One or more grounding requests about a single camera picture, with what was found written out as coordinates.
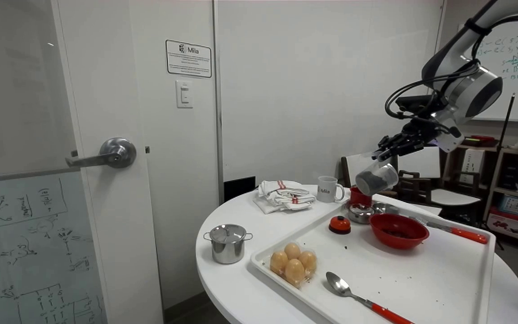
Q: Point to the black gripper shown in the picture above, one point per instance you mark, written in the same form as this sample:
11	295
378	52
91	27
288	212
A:
425	133

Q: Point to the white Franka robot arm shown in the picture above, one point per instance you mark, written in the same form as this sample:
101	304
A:
481	90

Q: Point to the plain steel bowl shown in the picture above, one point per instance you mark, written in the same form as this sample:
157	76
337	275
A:
386	209

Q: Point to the red bowl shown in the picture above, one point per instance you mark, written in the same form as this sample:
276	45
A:
398	230

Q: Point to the red mug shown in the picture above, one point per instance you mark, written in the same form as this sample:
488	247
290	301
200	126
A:
360	200

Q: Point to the small metal cup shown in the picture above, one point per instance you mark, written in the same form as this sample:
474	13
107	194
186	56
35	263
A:
359	214

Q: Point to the white mug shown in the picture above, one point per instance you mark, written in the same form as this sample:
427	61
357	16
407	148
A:
328	189

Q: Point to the red and black case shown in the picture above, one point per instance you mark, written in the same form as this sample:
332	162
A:
477	140

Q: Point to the thin black stand pole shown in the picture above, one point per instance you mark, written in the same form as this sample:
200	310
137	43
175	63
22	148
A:
497	162

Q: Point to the wooden shelf unit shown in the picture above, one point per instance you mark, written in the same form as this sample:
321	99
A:
511	173

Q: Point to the white cloth with red stripes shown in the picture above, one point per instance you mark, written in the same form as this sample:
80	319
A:
283	194

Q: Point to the tan egg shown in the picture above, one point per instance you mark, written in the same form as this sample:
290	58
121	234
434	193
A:
279	261
308	259
292	248
296	272

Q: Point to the white plastic tray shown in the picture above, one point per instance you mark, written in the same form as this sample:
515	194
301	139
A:
440	281

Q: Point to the white box with red print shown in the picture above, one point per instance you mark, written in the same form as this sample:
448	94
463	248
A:
517	223

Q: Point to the small steel pot with lid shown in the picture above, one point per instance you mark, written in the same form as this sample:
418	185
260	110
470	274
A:
227	245

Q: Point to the glass panel door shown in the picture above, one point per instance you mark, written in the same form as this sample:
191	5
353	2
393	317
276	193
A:
109	90

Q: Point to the white light switch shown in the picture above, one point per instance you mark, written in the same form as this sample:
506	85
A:
184	94

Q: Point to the white printed wall sign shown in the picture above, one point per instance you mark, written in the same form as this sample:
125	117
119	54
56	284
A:
188	58

